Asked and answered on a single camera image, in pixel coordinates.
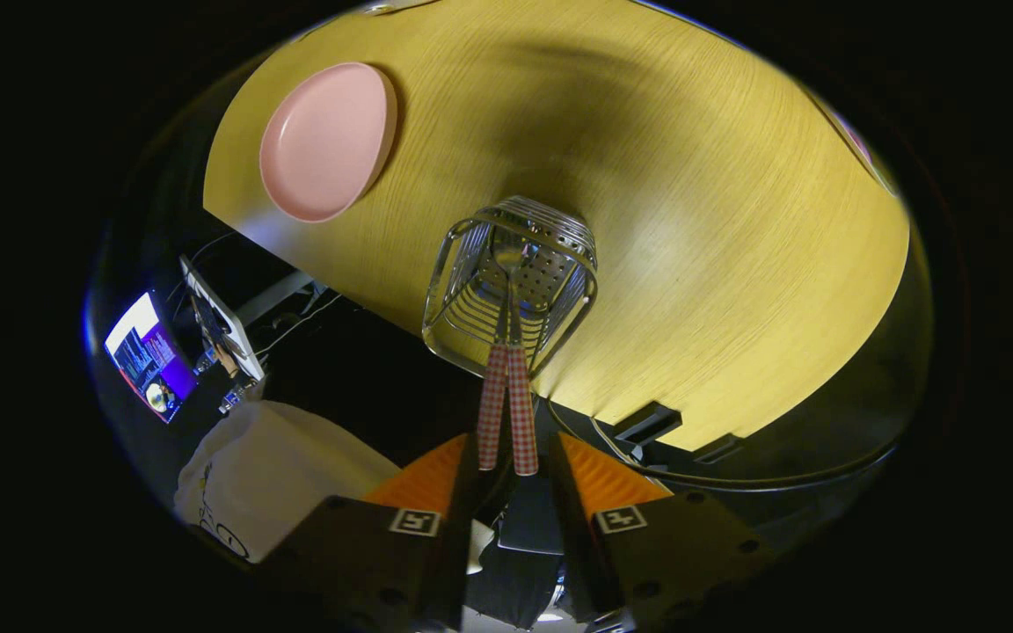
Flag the fork with red checked handle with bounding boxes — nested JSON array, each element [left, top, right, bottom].
[[493, 229, 540, 477]]

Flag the metal wire cutlery basket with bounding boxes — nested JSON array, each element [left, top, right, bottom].
[[421, 195, 600, 381]]

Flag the white plate with food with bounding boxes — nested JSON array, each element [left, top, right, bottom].
[[810, 92, 899, 196]]

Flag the utensil with red checked handle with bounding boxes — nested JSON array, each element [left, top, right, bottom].
[[477, 290, 509, 471]]

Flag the white cloth bag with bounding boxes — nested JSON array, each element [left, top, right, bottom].
[[174, 400, 494, 577]]

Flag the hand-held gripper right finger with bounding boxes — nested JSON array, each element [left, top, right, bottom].
[[549, 431, 780, 629]]

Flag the pink plate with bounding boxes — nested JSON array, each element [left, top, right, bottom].
[[259, 62, 399, 223]]

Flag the black table bracket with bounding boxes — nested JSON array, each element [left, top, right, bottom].
[[614, 402, 683, 445]]

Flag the white metal frame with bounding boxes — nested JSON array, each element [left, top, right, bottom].
[[234, 271, 318, 326]]

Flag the laptop screen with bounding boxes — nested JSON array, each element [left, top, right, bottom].
[[104, 292, 200, 425]]

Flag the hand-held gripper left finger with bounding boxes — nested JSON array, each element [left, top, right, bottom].
[[256, 433, 481, 633]]

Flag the dark grey chair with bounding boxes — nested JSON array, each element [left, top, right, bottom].
[[498, 475, 565, 557]]

